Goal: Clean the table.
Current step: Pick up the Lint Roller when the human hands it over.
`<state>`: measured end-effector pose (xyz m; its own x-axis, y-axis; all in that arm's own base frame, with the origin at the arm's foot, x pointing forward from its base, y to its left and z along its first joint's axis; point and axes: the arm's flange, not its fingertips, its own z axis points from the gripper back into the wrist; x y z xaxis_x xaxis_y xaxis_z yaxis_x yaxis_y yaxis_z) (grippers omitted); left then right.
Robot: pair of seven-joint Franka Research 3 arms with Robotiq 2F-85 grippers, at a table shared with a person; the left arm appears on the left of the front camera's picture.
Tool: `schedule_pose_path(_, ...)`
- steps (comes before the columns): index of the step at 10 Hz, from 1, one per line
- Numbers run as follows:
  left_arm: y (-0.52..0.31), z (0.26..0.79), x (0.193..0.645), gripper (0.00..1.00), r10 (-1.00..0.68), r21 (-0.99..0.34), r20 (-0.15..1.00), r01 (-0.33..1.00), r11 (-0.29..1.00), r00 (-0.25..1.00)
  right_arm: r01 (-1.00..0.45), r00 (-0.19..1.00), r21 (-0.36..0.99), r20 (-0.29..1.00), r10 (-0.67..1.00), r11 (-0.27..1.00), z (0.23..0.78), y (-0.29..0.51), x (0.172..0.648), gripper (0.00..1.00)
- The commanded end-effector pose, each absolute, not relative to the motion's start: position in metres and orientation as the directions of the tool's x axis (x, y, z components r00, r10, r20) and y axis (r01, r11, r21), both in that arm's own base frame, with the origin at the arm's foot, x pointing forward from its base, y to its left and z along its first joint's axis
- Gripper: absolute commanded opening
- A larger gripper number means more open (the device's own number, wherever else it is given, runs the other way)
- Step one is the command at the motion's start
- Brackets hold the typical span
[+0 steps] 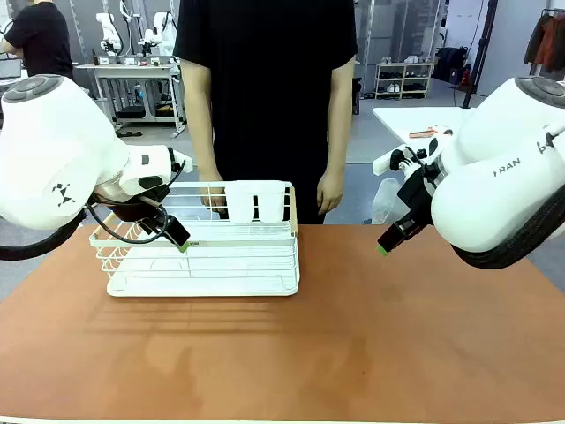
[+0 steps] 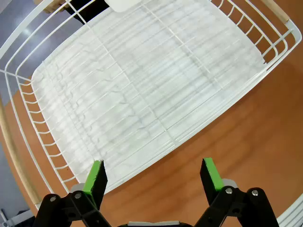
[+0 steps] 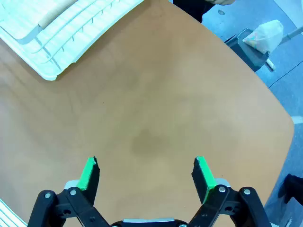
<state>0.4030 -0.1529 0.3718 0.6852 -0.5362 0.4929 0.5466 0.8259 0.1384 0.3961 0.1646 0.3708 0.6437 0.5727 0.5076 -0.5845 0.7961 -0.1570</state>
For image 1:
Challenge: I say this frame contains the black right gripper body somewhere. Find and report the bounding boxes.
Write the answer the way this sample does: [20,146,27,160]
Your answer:
[396,165,438,231]

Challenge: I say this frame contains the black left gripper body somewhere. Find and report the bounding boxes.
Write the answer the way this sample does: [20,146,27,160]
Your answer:
[105,185,171,223]

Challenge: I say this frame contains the white wire dish rack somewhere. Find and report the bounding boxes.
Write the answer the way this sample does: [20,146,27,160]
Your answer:
[87,179,301,298]

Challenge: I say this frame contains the white plastic cutlery holder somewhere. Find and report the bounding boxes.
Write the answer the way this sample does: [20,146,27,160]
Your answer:
[223,179,286,223]

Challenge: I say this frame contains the person left forearm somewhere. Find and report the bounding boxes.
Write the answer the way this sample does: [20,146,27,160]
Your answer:
[320,55,357,176]

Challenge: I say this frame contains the person right forearm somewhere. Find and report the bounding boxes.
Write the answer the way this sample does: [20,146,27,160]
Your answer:
[179,57,221,178]

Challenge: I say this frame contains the person right hand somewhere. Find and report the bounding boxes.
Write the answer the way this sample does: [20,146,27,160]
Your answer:
[198,170,230,218]

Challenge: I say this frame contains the person left hand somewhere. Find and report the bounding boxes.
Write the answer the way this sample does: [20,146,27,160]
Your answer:
[316,170,345,216]

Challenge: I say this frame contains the clear plastic bag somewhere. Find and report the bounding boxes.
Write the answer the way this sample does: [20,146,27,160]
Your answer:
[372,178,405,225]

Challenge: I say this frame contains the white side table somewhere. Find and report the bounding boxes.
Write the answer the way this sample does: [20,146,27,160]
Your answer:
[373,105,478,154]

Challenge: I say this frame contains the wooden shoe rack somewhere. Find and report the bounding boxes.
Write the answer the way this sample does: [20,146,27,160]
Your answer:
[374,61,436,101]

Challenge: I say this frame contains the white background workbench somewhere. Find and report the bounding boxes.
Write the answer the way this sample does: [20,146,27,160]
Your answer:
[74,61,186,139]

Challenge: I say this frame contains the black stand pole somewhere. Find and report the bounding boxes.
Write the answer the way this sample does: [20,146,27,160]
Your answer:
[461,0,499,110]

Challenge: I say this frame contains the person torso in black shirt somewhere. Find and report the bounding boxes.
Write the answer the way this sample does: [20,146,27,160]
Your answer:
[173,0,358,225]

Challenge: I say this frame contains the background person in black shirt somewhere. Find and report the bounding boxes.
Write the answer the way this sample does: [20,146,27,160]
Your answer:
[0,0,75,81]

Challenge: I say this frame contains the hanging dark clothes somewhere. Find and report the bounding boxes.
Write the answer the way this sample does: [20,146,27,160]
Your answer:
[524,9,565,75]

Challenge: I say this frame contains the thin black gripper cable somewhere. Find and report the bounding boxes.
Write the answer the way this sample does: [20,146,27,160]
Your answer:
[86,158,186,246]

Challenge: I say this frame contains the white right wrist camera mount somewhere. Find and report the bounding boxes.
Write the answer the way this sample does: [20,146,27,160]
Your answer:
[373,143,418,178]

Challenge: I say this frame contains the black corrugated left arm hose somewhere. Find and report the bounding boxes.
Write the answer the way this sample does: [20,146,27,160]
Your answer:
[0,207,87,261]

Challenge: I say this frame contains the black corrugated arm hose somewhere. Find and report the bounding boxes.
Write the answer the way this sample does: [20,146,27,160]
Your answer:
[0,207,87,261]
[449,180,565,270]

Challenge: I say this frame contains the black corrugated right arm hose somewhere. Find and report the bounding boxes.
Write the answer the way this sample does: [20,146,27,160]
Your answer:
[449,180,565,270]

